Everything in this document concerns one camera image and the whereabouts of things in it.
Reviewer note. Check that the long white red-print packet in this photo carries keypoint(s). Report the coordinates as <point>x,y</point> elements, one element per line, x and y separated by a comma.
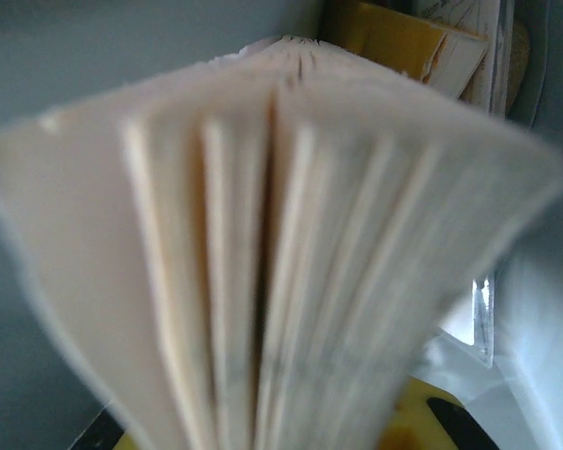
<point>455,11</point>

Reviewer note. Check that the yellow book with barcode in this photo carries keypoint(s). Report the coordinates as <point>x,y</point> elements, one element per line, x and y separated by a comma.
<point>394,42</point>

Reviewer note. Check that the dark blue sketch-print notebook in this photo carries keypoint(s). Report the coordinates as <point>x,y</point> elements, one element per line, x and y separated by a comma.
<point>263,234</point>

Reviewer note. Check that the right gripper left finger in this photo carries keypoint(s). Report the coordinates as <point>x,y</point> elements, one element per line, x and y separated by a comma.
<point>101,433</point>

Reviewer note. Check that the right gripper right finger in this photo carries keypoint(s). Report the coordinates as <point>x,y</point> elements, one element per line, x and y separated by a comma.
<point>431,422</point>

